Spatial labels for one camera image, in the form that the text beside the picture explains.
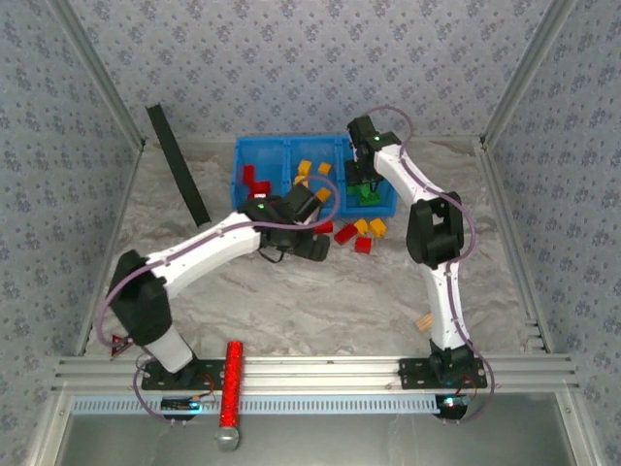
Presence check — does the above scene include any long black flat strip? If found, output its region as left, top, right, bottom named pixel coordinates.
left=145, top=103, right=212, bottom=229

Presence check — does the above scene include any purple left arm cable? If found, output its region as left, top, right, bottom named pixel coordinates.
left=99, top=175, right=341, bottom=428

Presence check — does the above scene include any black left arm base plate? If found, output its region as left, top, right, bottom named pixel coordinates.
left=140, top=357, right=229, bottom=392

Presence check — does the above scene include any blue three-compartment plastic bin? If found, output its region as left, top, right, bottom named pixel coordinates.
left=234, top=135, right=399, bottom=219

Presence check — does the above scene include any red glitter stick silver end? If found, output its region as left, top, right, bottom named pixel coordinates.
left=212, top=341, right=246, bottom=452

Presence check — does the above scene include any grey metal panel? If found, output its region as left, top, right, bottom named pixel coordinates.
left=62, top=412, right=576, bottom=466

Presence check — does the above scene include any wide aluminium frame rail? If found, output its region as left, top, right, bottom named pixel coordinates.
left=50, top=356, right=581, bottom=393

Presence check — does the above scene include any aluminium corner post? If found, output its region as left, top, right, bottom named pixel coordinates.
left=479, top=0, right=578, bottom=147
left=48, top=0, right=147, bottom=147

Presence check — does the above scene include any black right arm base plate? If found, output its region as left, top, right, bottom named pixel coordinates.
left=398, top=357, right=489, bottom=389

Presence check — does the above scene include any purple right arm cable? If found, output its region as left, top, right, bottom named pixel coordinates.
left=361, top=104, right=496, bottom=426

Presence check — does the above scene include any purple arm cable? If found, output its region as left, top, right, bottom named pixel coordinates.
left=99, top=175, right=341, bottom=428
left=361, top=104, right=496, bottom=426

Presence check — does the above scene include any thin aluminium frame rail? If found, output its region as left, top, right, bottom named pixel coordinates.
left=477, top=138, right=554, bottom=358
left=75, top=140, right=147, bottom=358

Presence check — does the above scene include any slotted pale blue cable duct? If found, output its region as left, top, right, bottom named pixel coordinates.
left=72, top=393, right=486, bottom=415

